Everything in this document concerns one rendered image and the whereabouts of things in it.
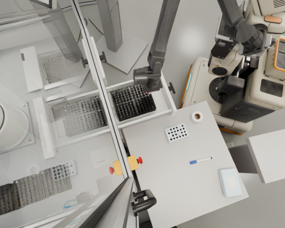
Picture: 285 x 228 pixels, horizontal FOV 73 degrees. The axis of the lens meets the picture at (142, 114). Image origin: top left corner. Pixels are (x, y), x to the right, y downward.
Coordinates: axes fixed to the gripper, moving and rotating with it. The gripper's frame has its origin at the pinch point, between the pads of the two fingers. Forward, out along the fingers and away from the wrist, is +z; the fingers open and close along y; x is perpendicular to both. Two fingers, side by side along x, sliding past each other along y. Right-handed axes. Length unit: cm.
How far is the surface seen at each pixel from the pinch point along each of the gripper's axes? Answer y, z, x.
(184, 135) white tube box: -15.5, 13.0, 27.8
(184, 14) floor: -96, 88, -121
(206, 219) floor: -38, 91, 100
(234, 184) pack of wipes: -33, 11, 62
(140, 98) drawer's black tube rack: 5.4, 4.4, 1.8
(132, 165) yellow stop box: 19.4, 4.1, 36.0
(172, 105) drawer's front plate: -10.0, 0.5, 11.0
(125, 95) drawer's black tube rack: 12.3, 8.4, -3.9
